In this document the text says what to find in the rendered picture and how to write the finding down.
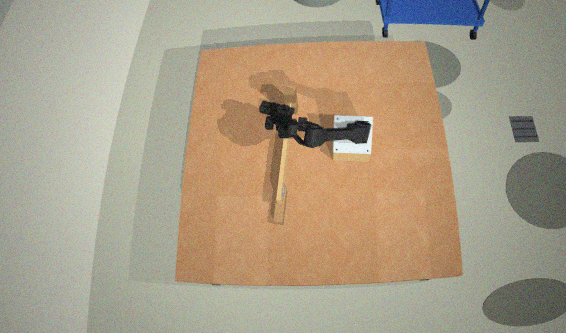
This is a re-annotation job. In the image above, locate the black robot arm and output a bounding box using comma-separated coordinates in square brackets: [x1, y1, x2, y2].
[259, 101, 372, 148]

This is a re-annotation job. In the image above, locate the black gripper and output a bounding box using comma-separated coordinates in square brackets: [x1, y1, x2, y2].
[265, 116, 308, 131]

